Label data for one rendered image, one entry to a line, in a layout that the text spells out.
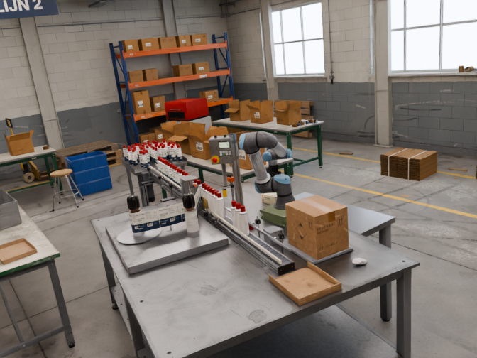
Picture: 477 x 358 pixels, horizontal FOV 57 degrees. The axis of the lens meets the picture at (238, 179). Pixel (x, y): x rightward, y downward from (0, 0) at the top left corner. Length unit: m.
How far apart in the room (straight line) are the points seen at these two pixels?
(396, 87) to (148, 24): 5.88
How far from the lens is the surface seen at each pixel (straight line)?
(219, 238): 2.94
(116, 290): 3.96
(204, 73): 10.81
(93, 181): 7.74
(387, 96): 8.70
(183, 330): 2.19
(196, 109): 8.63
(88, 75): 10.55
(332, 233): 2.62
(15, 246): 3.81
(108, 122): 10.70
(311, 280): 2.45
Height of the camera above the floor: 2.06
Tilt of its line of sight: 16 degrees down
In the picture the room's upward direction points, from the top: 6 degrees counter-clockwise
